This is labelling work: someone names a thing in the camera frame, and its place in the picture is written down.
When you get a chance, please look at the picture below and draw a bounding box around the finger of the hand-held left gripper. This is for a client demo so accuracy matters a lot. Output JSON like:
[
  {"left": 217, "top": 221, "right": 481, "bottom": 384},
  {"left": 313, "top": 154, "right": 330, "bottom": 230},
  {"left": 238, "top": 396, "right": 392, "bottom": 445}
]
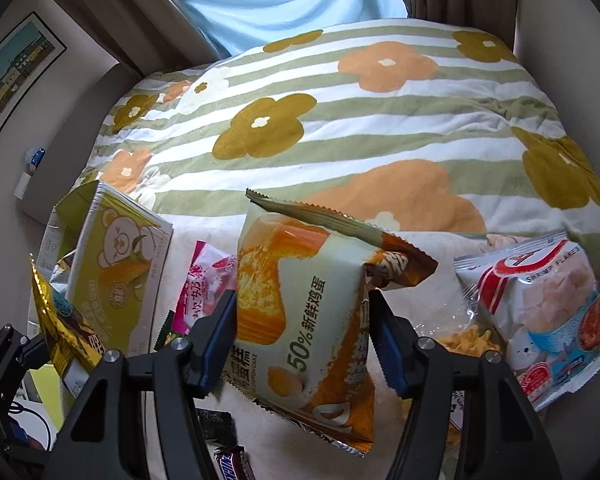
[{"left": 9, "top": 332, "right": 48, "bottom": 372}]

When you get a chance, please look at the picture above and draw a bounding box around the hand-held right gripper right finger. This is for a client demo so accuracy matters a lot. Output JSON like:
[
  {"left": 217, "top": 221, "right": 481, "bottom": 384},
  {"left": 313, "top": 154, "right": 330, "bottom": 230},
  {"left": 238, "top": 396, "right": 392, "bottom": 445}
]
[{"left": 370, "top": 290, "right": 556, "bottom": 480}]

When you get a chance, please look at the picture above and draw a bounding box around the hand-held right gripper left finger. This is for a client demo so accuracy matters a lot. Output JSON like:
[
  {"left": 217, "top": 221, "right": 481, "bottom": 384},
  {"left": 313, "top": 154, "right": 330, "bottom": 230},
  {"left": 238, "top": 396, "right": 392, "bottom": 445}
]
[{"left": 42, "top": 290, "right": 238, "bottom": 480}]

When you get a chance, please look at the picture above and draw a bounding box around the golden yellow snack packet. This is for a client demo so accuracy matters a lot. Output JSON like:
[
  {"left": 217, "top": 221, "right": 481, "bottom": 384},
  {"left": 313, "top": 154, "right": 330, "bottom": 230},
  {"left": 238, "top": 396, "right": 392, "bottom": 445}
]
[{"left": 29, "top": 254, "right": 105, "bottom": 398}]

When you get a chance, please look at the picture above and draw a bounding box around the dark green snack packet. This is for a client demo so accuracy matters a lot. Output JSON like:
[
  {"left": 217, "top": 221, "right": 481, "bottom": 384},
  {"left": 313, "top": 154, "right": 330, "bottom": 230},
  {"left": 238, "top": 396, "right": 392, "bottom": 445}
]
[{"left": 152, "top": 310, "right": 183, "bottom": 353}]

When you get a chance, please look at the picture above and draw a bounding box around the pink snack packet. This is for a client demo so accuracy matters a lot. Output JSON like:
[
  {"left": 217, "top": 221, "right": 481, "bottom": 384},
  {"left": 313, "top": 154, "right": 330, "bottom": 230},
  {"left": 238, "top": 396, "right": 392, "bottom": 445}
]
[{"left": 172, "top": 240, "right": 240, "bottom": 343}]

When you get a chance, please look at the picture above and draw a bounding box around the orange cake snack packet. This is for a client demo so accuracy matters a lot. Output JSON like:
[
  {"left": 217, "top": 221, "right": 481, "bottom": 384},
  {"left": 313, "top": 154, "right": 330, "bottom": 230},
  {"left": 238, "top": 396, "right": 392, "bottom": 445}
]
[{"left": 236, "top": 187, "right": 440, "bottom": 458}]

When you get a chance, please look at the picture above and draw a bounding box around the yellow-green cardboard box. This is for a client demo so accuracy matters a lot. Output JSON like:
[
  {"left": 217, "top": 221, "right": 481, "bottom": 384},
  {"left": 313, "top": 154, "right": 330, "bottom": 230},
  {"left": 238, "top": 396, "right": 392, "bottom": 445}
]
[{"left": 27, "top": 180, "right": 175, "bottom": 433}]

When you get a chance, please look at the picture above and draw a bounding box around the red white shrimp chips packet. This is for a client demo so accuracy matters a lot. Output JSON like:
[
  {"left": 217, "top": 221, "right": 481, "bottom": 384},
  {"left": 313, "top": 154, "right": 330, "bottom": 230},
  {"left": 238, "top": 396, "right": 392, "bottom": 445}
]
[{"left": 452, "top": 234, "right": 600, "bottom": 413}]

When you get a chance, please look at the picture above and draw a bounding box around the black snack packet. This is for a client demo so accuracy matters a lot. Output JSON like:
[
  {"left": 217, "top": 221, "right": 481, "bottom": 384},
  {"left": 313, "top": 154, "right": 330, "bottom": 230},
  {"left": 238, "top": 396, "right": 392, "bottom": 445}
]
[{"left": 200, "top": 410, "right": 238, "bottom": 453}]

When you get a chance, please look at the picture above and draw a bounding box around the floral table cloth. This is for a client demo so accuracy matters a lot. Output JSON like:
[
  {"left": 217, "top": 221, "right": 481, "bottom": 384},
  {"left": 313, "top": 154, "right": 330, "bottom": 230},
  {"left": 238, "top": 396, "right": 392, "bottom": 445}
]
[{"left": 150, "top": 220, "right": 600, "bottom": 480}]

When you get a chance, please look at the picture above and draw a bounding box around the brown chocolate bar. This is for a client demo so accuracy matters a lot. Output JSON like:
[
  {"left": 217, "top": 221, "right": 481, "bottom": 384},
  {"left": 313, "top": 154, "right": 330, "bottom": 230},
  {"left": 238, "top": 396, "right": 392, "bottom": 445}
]
[{"left": 214, "top": 444, "right": 257, "bottom": 480}]

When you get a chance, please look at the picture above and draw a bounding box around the small white box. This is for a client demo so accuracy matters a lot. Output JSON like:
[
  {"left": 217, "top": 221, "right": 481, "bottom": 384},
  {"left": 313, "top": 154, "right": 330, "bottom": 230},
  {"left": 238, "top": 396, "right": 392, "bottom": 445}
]
[{"left": 12, "top": 170, "right": 33, "bottom": 201}]

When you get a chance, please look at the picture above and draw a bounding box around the grey bed headboard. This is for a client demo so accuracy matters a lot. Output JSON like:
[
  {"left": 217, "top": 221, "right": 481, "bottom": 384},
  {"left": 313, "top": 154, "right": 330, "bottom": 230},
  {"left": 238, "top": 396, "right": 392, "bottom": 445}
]
[{"left": 20, "top": 60, "right": 146, "bottom": 221}]

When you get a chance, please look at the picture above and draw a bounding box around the green striped floral blanket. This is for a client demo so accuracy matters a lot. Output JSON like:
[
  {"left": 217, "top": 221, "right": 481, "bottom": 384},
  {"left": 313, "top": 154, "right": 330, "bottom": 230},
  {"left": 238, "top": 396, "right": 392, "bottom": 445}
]
[{"left": 75, "top": 17, "right": 600, "bottom": 286}]

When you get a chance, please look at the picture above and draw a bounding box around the framed houses picture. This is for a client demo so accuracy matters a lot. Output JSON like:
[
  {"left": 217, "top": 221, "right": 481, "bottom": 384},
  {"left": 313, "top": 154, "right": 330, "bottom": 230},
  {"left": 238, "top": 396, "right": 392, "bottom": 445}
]
[{"left": 0, "top": 11, "right": 68, "bottom": 151}]

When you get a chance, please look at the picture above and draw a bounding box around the light blue cloth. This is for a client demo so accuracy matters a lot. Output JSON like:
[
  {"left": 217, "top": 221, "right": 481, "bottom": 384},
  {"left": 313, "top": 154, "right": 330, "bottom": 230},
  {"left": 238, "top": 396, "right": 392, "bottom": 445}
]
[{"left": 170, "top": 0, "right": 411, "bottom": 58}]

